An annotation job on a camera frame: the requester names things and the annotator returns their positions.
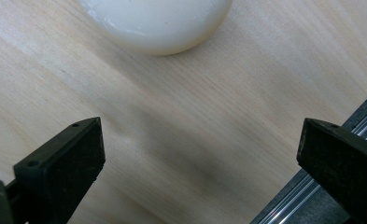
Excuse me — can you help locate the metal table edge rail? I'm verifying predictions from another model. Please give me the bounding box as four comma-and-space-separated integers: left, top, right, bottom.
249, 86, 367, 224

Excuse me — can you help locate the white ceramic bowl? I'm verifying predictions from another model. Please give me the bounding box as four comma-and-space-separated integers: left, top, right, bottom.
77, 0, 233, 57

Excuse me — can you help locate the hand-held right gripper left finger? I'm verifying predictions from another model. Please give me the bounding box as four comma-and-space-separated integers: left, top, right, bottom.
5, 117, 106, 224

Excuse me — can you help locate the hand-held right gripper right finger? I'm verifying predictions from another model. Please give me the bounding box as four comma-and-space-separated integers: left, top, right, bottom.
296, 118, 367, 224

